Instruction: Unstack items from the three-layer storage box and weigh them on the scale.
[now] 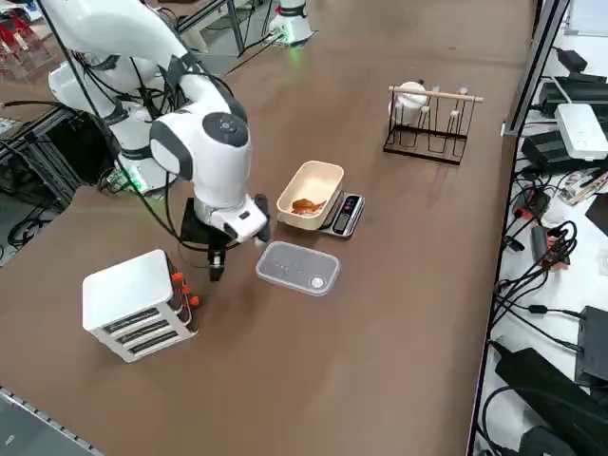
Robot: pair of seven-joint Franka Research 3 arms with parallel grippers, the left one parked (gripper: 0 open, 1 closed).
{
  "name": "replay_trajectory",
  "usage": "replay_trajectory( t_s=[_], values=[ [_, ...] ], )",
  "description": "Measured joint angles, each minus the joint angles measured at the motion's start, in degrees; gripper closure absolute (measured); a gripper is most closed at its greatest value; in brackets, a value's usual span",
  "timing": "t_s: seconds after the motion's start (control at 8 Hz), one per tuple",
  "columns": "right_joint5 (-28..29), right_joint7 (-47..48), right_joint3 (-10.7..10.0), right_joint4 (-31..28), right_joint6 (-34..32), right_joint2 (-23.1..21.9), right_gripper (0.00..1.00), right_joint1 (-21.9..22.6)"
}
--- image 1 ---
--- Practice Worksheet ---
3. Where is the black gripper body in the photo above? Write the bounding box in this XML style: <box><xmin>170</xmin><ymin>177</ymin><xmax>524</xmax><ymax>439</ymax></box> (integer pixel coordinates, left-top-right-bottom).
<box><xmin>180</xmin><ymin>198</ymin><xmax>241</xmax><ymax>254</ymax></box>

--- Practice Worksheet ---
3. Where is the brown fried chicken piece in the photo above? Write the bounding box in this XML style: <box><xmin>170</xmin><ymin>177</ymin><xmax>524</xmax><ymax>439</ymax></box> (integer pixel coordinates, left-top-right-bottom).
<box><xmin>290</xmin><ymin>197</ymin><xmax>328</xmax><ymax>216</ymax></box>

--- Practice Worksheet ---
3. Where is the silver digital kitchen scale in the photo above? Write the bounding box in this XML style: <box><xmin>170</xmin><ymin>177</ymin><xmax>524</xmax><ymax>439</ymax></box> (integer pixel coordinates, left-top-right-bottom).
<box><xmin>318</xmin><ymin>191</ymin><xmax>366</xmax><ymax>238</ymax></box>

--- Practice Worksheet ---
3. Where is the long black box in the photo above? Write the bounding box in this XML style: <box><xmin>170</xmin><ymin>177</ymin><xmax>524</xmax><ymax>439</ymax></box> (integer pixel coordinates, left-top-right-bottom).
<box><xmin>539</xmin><ymin>73</ymin><xmax>608</xmax><ymax>119</ymax></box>

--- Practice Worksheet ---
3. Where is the black power box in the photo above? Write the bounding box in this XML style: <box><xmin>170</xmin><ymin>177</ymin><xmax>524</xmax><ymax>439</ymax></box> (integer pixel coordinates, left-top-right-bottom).
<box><xmin>573</xmin><ymin>305</ymin><xmax>608</xmax><ymax>389</ymax></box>

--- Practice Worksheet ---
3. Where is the clear plastic lid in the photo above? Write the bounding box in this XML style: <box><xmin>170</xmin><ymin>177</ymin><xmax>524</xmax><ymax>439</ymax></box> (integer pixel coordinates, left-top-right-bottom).
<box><xmin>255</xmin><ymin>240</ymin><xmax>342</xmax><ymax>298</ymax></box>

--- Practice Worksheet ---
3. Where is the cream rectangular bowl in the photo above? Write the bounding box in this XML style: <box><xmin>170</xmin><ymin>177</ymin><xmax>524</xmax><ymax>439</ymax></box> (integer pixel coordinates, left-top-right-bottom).
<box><xmin>275</xmin><ymin>160</ymin><xmax>346</xmax><ymax>233</ymax></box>

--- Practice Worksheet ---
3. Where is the white cup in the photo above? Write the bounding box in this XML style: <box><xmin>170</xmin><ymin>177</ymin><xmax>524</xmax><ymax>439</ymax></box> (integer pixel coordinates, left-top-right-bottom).
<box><xmin>392</xmin><ymin>79</ymin><xmax>429</xmax><ymax>127</ymax></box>

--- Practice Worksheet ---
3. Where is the red clear acrylic stand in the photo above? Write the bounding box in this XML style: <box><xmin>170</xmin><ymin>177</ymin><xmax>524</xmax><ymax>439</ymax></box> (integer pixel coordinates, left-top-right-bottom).
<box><xmin>0</xmin><ymin>7</ymin><xmax>58</xmax><ymax>86</ymax></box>

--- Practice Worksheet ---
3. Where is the orange black device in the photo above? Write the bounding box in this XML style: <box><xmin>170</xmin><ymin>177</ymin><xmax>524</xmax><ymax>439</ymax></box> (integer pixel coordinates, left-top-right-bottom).
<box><xmin>511</xmin><ymin>188</ymin><xmax>552</xmax><ymax>220</ymax></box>

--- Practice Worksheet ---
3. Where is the slim grey adapter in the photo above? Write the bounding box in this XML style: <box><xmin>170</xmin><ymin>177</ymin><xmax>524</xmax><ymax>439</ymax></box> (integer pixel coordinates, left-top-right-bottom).
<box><xmin>529</xmin><ymin>225</ymin><xmax>551</xmax><ymax>261</ymax></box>

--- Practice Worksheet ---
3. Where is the orange black connector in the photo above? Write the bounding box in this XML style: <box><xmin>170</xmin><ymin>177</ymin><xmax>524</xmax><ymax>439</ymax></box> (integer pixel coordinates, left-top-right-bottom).
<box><xmin>545</xmin><ymin>235</ymin><xmax>579</xmax><ymax>270</ymax></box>

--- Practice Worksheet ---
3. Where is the dark ribbed power adapter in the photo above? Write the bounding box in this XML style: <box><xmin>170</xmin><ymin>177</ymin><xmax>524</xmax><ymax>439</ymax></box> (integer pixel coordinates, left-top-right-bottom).
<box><xmin>521</xmin><ymin>130</ymin><xmax>580</xmax><ymax>173</ymax></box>

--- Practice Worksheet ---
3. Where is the large black case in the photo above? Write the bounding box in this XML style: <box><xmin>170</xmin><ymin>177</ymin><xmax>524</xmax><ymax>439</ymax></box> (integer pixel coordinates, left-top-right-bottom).
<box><xmin>493</xmin><ymin>348</ymin><xmax>608</xmax><ymax>456</ymax></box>

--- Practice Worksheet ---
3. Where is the circuit board with sticks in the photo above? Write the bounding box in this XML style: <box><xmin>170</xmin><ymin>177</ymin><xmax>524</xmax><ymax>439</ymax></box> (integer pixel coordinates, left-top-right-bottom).
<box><xmin>560</xmin><ymin>168</ymin><xmax>608</xmax><ymax>206</ymax></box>

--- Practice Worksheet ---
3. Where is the white power strip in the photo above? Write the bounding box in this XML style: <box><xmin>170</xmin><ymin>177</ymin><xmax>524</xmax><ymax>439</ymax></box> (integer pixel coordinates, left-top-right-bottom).
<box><xmin>554</xmin><ymin>103</ymin><xmax>608</xmax><ymax>161</ymax></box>

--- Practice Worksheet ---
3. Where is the small black power adapter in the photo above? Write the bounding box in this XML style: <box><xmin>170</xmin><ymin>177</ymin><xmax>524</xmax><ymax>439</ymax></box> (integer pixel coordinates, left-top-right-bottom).
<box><xmin>555</xmin><ymin>46</ymin><xmax>589</xmax><ymax>73</ymax></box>

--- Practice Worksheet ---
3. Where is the white three-layer storage frame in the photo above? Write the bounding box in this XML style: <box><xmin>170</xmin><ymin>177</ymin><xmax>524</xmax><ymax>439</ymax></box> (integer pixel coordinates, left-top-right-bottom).
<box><xmin>82</xmin><ymin>249</ymin><xmax>200</xmax><ymax>365</ymax></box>

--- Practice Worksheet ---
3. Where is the black extrusion frame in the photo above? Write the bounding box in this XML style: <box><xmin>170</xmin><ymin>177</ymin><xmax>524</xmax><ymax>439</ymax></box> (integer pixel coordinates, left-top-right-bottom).
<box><xmin>0</xmin><ymin>102</ymin><xmax>120</xmax><ymax>215</ymax></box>

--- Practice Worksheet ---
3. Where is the grey metal rail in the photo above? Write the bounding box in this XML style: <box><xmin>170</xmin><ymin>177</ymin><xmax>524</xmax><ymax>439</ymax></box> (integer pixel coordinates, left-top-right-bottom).
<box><xmin>0</xmin><ymin>385</ymin><xmax>104</xmax><ymax>456</ymax></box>

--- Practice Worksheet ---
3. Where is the black wire cup rack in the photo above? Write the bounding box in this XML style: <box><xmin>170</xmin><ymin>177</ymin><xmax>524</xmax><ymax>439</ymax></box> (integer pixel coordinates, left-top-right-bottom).
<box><xmin>382</xmin><ymin>84</ymin><xmax>485</xmax><ymax>166</ymax></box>

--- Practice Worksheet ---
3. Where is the black cable with inline block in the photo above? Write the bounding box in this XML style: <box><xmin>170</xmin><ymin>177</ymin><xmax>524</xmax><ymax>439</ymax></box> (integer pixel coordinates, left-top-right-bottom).
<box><xmin>493</xmin><ymin>279</ymin><xmax>590</xmax><ymax>333</ymax></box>

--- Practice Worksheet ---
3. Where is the aluminium camera post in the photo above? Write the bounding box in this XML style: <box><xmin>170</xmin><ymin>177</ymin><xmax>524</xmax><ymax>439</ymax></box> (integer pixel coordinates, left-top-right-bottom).
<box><xmin>502</xmin><ymin>0</ymin><xmax>572</xmax><ymax>139</ymax></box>

